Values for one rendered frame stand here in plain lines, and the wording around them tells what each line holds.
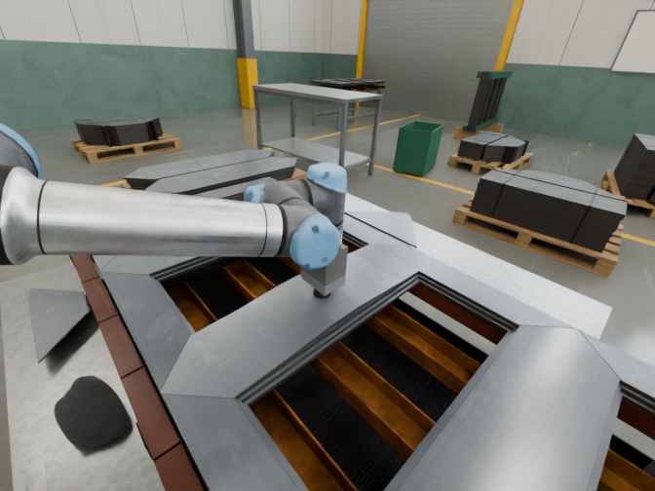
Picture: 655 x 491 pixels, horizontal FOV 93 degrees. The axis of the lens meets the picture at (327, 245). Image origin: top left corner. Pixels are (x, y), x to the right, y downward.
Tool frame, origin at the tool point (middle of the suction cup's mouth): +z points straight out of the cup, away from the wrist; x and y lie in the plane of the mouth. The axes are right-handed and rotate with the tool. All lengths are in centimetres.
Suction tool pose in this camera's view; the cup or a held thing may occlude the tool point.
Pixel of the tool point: (322, 296)
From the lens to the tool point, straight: 75.4
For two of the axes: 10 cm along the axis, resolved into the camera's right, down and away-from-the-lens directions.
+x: -7.4, 3.3, -5.8
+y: -6.7, -4.2, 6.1
